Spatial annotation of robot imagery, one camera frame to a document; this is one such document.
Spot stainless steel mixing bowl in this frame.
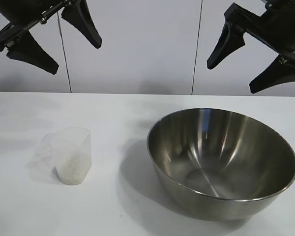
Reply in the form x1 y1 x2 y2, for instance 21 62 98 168
147 107 295 221

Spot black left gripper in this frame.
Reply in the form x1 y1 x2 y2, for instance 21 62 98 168
0 0 103 75

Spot clear plastic measuring cup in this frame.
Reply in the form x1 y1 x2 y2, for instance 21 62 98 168
33 127 92 184

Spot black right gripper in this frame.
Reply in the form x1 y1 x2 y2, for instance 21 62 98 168
206 0 295 94

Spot white rice grains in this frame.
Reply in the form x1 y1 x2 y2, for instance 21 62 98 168
54 151 92 184

